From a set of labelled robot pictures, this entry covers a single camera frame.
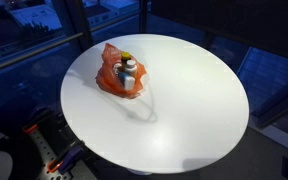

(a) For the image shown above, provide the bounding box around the brown yellow-capped medicine bottle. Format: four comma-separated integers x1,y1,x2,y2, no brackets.
121,52,131,71

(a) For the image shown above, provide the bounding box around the white pill bottle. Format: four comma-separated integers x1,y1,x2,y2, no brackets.
125,60,137,77

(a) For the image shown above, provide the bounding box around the orange plastic bag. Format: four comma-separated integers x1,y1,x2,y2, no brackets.
96,43,146,99

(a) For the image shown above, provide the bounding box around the round white table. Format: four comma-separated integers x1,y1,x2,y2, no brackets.
61,34,249,174

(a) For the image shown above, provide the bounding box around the metal window railing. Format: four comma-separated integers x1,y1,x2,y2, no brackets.
0,32,84,69

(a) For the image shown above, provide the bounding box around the purple orange clamp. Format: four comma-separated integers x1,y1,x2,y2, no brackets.
47,142,84,174

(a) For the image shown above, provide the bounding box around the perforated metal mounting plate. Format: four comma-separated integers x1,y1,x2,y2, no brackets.
24,125,72,180

